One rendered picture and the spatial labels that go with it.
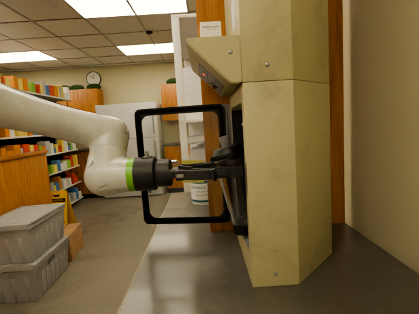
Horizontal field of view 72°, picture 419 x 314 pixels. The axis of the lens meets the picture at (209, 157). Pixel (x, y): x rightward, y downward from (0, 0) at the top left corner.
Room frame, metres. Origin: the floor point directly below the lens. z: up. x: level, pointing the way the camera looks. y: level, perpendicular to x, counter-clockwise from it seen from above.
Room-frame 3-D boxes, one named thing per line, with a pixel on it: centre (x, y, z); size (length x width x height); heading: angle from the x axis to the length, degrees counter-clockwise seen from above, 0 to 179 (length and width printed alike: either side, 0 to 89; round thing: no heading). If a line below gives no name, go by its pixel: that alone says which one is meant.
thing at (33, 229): (2.43, 1.61, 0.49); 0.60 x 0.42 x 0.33; 1
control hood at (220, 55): (0.79, -0.02, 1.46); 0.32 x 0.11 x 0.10; 1
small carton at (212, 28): (0.75, -0.02, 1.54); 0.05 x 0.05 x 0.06; 2
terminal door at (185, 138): (0.96, 0.09, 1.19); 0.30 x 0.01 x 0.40; 83
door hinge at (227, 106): (0.94, -0.07, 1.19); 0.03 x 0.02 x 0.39; 1
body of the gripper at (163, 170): (0.78, 0.10, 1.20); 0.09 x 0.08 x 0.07; 91
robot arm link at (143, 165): (0.78, 0.17, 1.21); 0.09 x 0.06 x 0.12; 1
